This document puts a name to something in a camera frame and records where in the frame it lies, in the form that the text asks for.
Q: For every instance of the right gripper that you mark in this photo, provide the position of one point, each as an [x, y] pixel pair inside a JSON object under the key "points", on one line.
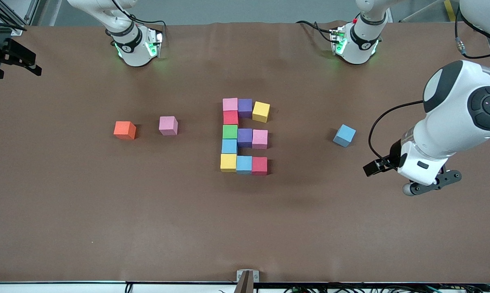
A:
{"points": [[9, 55]]}

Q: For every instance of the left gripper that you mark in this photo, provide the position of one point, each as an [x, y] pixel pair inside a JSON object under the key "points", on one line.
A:
{"points": [[392, 156]]}

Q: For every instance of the red foam cube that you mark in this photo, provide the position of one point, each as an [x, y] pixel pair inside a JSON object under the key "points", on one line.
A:
{"points": [[259, 165], [230, 117]]}

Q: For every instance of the pink foam cube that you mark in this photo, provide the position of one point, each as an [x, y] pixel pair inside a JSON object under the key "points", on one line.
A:
{"points": [[168, 125], [230, 104], [260, 138]]}

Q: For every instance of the yellow foam cube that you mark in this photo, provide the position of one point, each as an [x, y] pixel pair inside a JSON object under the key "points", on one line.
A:
{"points": [[261, 112], [228, 162]]}

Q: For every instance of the light blue foam cube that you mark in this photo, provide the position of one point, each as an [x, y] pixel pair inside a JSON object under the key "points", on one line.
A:
{"points": [[229, 145], [244, 165], [345, 135]]}

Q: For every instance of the purple foam cube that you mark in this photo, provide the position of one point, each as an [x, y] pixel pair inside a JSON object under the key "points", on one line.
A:
{"points": [[245, 108], [245, 137]]}

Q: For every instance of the green foam cube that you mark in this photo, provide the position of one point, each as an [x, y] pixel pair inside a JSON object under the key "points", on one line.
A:
{"points": [[230, 132]]}

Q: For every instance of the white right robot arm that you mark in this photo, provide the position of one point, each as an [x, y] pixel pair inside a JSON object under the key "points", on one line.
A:
{"points": [[131, 44]]}

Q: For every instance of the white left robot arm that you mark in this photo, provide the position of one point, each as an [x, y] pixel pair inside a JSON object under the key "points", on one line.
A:
{"points": [[452, 122]]}

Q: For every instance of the orange foam cube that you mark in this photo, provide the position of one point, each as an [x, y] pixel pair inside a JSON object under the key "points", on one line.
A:
{"points": [[125, 130]]}

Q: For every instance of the brown table cover mat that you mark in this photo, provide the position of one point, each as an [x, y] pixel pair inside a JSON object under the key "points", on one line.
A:
{"points": [[244, 228]]}

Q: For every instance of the aluminium frame profile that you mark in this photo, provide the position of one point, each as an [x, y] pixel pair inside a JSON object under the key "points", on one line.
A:
{"points": [[13, 22]]}

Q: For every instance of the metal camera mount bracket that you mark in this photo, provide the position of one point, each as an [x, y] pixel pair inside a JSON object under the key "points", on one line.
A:
{"points": [[247, 278]]}

